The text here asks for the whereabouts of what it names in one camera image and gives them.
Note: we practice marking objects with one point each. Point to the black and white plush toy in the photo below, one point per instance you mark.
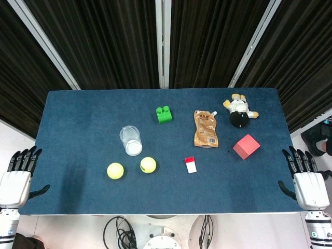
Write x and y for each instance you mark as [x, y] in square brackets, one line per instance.
[239, 116]

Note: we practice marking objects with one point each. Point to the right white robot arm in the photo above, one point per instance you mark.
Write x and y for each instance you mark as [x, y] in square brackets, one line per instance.
[319, 228]

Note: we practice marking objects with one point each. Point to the black equipment on floor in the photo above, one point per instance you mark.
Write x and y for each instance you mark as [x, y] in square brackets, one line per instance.
[311, 137]

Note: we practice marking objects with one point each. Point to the clear plastic ball tube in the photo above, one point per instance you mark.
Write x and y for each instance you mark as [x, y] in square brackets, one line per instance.
[132, 148]

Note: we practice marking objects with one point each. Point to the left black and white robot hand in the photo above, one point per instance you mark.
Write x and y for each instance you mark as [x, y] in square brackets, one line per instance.
[14, 189]

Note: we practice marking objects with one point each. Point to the white partition post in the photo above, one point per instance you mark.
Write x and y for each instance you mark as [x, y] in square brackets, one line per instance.
[163, 39]
[46, 48]
[255, 44]

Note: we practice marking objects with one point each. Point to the green toy building block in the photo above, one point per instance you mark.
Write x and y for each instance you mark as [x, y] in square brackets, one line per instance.
[164, 116]

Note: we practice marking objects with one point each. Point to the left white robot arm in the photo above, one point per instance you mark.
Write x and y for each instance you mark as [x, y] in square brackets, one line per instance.
[7, 225]

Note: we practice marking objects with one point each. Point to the brown spouted food pouch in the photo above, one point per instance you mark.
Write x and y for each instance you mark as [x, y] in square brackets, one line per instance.
[205, 129]

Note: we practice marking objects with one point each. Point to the dark pleated partition panel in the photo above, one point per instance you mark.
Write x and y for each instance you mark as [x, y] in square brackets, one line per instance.
[103, 39]
[18, 77]
[210, 39]
[303, 64]

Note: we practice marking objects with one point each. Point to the blue table cloth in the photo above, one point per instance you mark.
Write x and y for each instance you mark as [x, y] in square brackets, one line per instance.
[160, 192]

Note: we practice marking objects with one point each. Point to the small red and white box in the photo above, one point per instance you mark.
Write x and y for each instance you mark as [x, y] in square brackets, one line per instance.
[191, 167]

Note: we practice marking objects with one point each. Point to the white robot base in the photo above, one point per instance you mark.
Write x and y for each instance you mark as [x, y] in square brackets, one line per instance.
[160, 232]

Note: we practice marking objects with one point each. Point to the red cube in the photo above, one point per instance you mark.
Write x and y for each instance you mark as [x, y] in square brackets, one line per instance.
[246, 146]

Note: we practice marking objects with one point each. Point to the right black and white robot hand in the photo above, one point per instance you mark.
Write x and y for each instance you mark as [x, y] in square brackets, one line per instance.
[311, 189]

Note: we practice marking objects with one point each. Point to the yellow tennis ball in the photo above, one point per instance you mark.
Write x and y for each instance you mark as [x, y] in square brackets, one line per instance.
[115, 171]
[149, 164]

